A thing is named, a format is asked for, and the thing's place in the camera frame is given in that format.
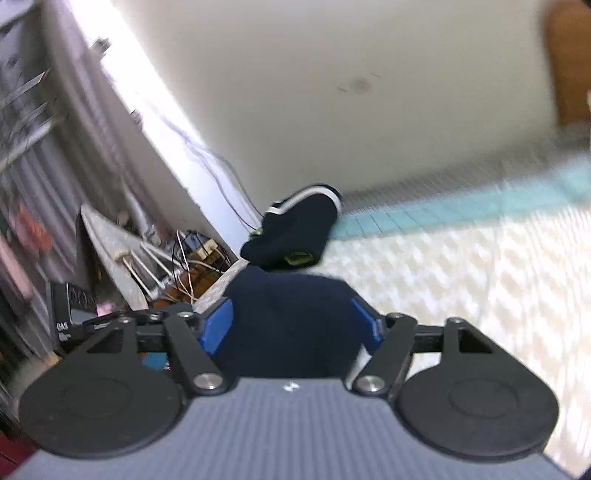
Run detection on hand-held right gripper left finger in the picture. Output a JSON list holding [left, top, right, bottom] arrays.
[[84, 297, 235, 397]]

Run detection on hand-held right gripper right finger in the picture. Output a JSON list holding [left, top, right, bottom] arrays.
[[345, 297, 496, 397]]

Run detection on navy patterned knit sweater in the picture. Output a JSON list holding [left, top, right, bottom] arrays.
[[213, 266, 376, 380]]

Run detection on beige zigzag bed sheet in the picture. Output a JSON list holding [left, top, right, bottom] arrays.
[[318, 200, 591, 478]]

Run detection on dark garment with white stripe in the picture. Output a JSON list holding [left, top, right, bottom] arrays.
[[240, 184, 343, 273]]

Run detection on grey speckled board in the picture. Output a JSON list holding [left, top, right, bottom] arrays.
[[80, 203, 155, 311]]

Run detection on black box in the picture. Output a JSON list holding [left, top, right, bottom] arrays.
[[48, 281, 101, 344]]

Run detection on teal and grey lattice blanket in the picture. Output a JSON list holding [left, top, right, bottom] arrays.
[[329, 129, 591, 241]]

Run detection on brown cushion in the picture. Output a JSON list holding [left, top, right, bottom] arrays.
[[544, 0, 591, 129]]

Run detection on white wire rack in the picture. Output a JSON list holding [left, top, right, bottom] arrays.
[[113, 240, 190, 298]]

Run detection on wall cables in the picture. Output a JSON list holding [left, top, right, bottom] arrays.
[[150, 104, 265, 232]]

